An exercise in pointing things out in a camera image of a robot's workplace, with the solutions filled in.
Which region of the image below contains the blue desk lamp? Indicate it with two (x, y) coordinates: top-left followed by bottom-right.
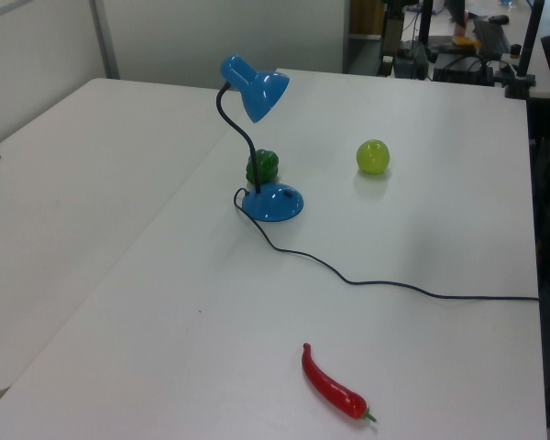
(215, 53), (306, 225)

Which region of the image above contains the dark green toy bell pepper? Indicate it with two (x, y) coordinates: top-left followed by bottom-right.
(246, 148), (281, 185)

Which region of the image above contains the light green toy apple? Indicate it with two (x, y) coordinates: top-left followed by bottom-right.
(356, 138), (392, 176)

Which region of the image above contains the red toy chili pepper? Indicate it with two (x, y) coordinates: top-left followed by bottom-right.
(301, 342), (378, 425)

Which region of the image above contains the dark desktop equipment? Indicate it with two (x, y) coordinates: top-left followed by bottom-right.
(379, 0), (430, 80)

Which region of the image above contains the black vertical pole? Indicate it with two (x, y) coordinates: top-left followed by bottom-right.
(416, 0), (436, 47)

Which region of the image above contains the black computer keyboard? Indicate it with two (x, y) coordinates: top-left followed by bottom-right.
(472, 17), (512, 55)

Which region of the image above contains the black lamp power cable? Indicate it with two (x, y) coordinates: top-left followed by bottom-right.
(232, 186), (541, 303)

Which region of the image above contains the grey aluminium partition post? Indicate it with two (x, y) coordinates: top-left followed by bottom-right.
(89, 0), (120, 79)

